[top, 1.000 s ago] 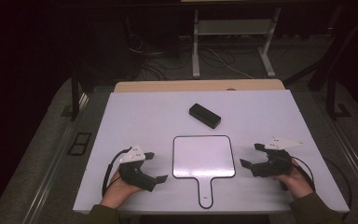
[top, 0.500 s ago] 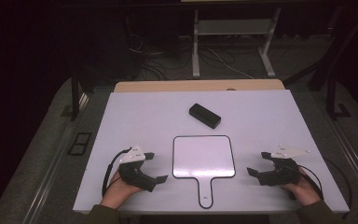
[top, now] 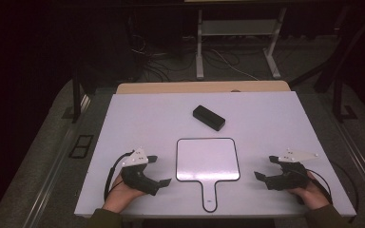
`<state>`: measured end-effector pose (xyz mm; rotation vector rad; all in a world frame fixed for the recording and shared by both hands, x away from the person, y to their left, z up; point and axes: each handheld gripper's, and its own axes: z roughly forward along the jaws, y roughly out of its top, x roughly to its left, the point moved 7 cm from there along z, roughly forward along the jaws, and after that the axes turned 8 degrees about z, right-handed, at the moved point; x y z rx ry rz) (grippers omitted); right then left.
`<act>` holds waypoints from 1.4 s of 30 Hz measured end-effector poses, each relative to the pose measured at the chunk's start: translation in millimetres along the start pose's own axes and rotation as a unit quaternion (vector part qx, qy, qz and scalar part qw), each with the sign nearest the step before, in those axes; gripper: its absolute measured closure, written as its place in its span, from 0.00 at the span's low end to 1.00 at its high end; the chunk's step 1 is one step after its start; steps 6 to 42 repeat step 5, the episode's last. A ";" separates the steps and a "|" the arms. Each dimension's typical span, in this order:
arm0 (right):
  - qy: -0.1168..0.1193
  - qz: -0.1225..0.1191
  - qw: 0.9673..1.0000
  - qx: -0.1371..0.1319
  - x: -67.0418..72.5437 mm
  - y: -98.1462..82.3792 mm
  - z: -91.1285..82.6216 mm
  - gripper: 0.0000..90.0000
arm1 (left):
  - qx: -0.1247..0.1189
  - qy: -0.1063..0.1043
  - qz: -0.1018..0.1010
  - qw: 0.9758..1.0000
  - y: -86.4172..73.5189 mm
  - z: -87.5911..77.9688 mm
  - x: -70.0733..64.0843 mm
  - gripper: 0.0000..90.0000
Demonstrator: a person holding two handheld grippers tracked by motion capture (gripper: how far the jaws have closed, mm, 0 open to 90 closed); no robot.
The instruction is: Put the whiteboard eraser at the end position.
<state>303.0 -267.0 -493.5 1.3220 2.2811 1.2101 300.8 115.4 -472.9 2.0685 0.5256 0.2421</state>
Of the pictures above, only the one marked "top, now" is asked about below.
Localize white metal stand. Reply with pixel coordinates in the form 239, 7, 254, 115
195, 8, 288, 81

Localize black whiteboard eraser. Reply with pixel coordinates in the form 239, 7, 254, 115
192, 104, 227, 132

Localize person's right hand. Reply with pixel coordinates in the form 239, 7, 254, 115
286, 170, 331, 211

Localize small whiteboard with handle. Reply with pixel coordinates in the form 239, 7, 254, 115
175, 137, 241, 214

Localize aluminium floor rail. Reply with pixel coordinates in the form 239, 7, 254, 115
335, 119, 365, 205
21, 94, 92, 228

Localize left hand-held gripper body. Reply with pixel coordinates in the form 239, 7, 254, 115
120, 146, 162, 197

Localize white floor cable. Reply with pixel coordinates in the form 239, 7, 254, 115
210, 47, 261, 82

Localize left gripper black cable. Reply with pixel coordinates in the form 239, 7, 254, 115
104, 149, 136, 201

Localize black floor cables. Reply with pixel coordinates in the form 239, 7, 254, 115
128, 31, 198, 83

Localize black metal stand post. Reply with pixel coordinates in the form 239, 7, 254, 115
61, 71, 91, 124
330, 75, 359, 124

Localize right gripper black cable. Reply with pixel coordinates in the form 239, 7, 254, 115
308, 160, 359, 224

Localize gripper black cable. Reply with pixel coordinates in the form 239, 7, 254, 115
308, 160, 359, 224
104, 149, 136, 201

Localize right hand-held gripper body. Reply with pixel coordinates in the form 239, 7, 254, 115
263, 147, 319, 192

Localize person's left hand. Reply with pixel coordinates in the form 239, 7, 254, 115
102, 173, 147, 214

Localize light wooden table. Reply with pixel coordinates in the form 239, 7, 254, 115
116, 80, 292, 95

